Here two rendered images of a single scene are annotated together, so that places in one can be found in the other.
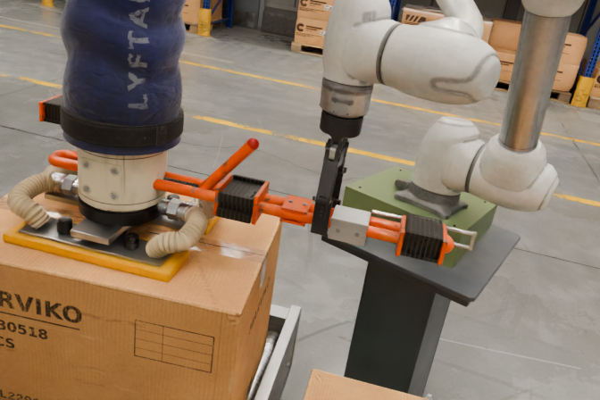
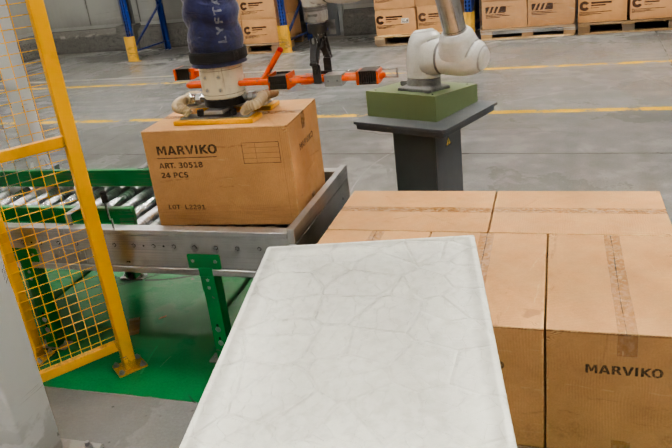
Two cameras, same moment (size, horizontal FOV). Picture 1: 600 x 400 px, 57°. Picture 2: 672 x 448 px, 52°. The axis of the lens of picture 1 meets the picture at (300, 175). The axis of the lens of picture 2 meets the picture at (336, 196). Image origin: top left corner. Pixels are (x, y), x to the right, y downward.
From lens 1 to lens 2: 1.67 m
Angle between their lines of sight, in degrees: 9
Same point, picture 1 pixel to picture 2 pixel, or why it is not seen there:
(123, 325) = (236, 147)
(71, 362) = (216, 177)
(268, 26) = (350, 28)
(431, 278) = (420, 127)
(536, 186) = (469, 54)
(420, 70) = not seen: outside the picture
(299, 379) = not seen: hidden behind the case
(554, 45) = not seen: outside the picture
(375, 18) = not seen: outside the picture
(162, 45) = (228, 11)
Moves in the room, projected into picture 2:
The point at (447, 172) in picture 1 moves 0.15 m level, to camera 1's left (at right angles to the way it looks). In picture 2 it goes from (422, 63) to (389, 66)
